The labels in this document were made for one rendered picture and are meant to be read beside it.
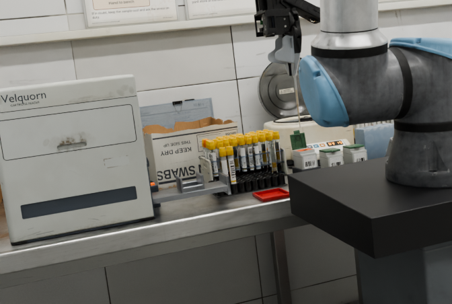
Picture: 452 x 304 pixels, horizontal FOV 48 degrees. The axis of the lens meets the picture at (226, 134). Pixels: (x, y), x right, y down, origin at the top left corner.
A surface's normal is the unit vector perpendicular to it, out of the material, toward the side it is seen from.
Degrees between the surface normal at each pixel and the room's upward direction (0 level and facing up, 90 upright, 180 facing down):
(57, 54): 90
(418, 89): 101
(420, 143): 74
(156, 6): 95
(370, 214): 4
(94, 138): 90
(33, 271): 90
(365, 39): 58
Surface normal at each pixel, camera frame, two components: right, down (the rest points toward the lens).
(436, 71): 0.03, 0.04
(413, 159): -0.68, -0.11
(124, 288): 0.28, 0.07
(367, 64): 0.26, 0.29
